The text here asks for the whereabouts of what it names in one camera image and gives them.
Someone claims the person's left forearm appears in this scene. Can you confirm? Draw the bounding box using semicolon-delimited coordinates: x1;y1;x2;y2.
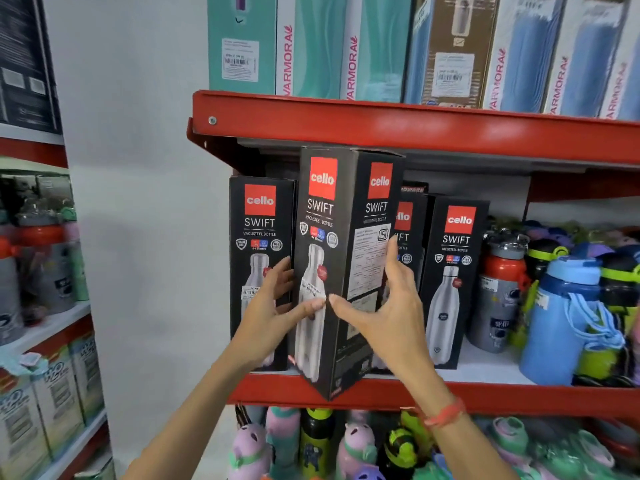
121;342;267;480

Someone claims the blue and white box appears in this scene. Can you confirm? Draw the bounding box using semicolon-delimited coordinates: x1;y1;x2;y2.
542;0;632;118
481;0;569;114
598;15;640;122

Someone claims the person's right hand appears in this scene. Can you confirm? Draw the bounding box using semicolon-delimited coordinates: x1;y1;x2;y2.
328;237;437;391

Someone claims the green slim bottle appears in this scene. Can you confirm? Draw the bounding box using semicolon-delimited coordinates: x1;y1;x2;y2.
59;207;91;303

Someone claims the grey bottle with red collar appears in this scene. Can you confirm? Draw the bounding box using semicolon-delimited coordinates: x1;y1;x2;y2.
466;229;532;354

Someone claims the red metal shelf rack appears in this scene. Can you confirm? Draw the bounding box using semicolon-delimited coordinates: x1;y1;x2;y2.
186;90;640;421

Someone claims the red wrist band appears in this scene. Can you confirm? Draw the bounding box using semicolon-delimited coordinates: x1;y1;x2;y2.
415;397;467;429

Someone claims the brown and blue box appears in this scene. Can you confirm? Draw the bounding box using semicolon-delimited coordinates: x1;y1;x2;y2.
403;0;502;109

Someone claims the tall black bottle box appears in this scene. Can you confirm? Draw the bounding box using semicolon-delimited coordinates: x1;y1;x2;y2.
287;145;406;402

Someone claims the dark printed box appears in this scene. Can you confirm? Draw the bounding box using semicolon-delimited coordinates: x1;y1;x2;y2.
0;0;64;136

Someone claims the blue bottle with strap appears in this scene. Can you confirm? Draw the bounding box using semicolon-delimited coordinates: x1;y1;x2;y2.
518;256;627;387

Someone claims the white printed box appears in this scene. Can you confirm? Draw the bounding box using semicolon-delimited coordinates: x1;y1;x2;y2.
30;345;87;460
0;370;52;480
67;331;107;425

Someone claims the teal and white box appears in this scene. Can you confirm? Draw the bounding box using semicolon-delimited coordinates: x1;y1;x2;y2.
275;0;349;99
339;0;414;103

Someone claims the black and lime bottle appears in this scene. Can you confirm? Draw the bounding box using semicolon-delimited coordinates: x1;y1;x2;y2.
509;238;571;351

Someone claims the white shelf rack red edge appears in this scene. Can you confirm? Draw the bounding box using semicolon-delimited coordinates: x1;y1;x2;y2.
0;122;112;480

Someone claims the teal box with white label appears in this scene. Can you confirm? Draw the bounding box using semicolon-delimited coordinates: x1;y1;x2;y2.
207;0;279;96

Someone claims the row of animal kids bottles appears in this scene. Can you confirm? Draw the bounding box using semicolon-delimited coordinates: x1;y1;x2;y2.
226;406;640;480

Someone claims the grey bottle orange collar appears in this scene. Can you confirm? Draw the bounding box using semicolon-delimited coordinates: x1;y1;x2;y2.
14;207;77;316
0;210;25;346

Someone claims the person's left hand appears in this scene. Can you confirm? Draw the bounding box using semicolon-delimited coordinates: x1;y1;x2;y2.
232;256;327;368

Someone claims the person's right forearm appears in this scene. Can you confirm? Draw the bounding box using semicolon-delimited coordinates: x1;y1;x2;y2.
400;367;520;480

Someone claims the cluster of mixed kids bottles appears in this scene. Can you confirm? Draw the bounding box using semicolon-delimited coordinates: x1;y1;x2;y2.
520;220;640;388

